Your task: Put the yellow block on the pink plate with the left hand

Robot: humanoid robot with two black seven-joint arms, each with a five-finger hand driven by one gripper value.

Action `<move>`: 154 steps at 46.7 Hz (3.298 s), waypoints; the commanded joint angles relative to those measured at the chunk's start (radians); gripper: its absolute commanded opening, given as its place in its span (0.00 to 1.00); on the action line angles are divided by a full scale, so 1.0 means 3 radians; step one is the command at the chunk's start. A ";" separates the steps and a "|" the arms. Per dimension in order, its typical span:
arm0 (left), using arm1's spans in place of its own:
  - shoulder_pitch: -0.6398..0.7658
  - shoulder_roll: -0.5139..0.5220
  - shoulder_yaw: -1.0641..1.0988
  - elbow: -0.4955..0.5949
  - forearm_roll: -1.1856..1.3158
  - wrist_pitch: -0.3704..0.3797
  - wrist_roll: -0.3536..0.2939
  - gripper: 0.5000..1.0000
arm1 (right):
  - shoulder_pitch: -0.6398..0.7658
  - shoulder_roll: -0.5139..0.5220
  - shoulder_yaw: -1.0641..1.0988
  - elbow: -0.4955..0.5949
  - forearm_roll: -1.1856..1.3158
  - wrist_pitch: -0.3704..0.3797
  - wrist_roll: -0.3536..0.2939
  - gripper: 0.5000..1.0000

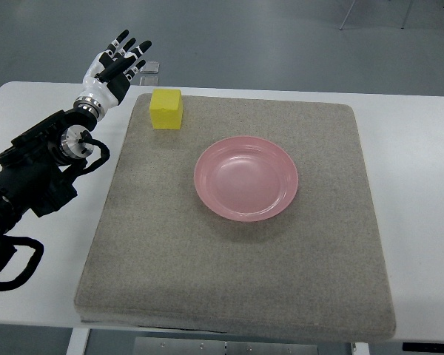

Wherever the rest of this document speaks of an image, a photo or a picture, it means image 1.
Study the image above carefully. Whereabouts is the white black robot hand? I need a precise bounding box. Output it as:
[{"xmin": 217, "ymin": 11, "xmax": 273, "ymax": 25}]
[{"xmin": 74, "ymin": 30, "xmax": 152, "ymax": 121}]

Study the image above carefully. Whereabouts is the yellow foam block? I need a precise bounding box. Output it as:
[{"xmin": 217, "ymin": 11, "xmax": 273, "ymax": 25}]
[{"xmin": 149, "ymin": 89, "xmax": 184, "ymax": 130}]

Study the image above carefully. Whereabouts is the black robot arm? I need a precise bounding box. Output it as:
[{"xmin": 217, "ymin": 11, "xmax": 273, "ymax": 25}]
[{"xmin": 0, "ymin": 108, "xmax": 110, "ymax": 236}]

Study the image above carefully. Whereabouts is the pink plate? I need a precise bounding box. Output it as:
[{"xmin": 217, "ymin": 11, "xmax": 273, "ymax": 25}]
[{"xmin": 193, "ymin": 135, "xmax": 299, "ymax": 223}]

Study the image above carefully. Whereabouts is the beige felt mat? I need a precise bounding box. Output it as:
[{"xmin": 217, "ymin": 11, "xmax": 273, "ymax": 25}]
[{"xmin": 75, "ymin": 94, "xmax": 396, "ymax": 342}]

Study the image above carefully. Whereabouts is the white table leg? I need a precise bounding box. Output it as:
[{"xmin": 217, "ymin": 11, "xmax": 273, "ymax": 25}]
[{"xmin": 66, "ymin": 328, "xmax": 90, "ymax": 355}]

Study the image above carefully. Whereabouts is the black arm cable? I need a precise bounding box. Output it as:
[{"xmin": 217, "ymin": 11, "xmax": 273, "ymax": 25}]
[{"xmin": 0, "ymin": 135, "xmax": 111, "ymax": 292}]

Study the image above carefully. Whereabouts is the metal table base plate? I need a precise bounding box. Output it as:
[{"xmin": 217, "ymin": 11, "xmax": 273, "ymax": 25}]
[{"xmin": 132, "ymin": 337, "xmax": 319, "ymax": 355}]

